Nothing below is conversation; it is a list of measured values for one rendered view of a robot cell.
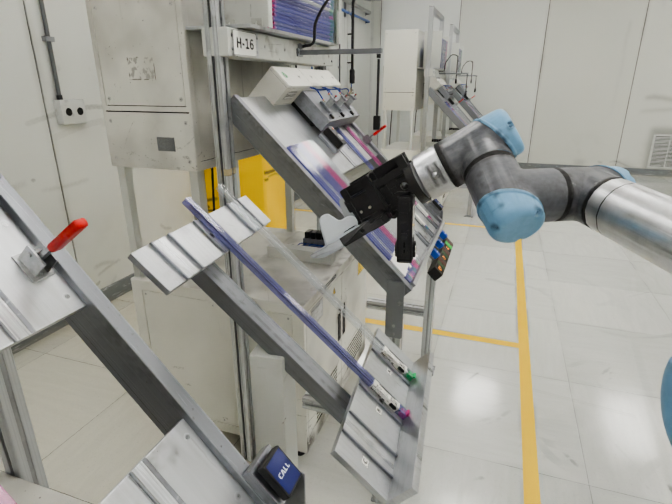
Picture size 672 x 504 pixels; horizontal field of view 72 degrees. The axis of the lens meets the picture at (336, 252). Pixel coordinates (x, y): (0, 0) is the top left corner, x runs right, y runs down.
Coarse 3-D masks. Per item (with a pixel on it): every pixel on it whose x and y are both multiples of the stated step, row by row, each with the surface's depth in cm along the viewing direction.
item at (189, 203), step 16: (192, 208) 74; (208, 224) 74; (224, 240) 74; (240, 256) 74; (256, 272) 75; (272, 288) 75; (288, 304) 75; (304, 320) 75; (320, 336) 76; (336, 352) 76; (352, 368) 76; (368, 384) 76; (400, 416) 77
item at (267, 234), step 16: (224, 192) 84; (240, 208) 84; (256, 224) 84; (272, 240) 84; (288, 256) 85; (304, 272) 85; (320, 288) 85; (336, 304) 85; (352, 320) 86; (368, 336) 86
